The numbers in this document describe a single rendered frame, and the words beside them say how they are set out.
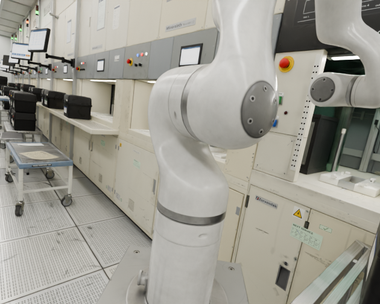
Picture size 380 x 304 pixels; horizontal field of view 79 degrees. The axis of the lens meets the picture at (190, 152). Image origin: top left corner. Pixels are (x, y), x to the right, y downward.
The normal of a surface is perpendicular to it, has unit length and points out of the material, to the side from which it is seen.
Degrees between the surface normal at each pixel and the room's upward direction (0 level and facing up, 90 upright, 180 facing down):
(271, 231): 90
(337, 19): 119
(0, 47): 90
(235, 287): 0
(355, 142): 90
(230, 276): 0
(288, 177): 90
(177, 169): 34
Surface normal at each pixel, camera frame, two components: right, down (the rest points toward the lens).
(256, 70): 0.51, -0.25
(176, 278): -0.18, 0.16
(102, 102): 0.65, 0.23
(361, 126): -0.75, 0.02
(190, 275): 0.23, 0.22
